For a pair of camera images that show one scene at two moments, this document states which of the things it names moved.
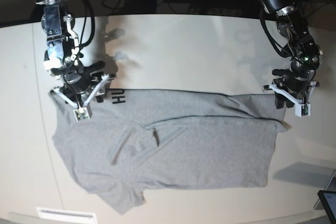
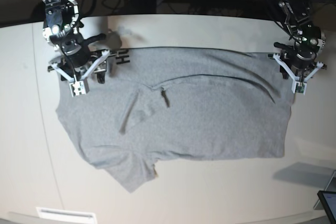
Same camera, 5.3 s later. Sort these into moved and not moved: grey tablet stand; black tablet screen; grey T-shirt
Moved: grey T-shirt
Not moved: grey tablet stand; black tablet screen
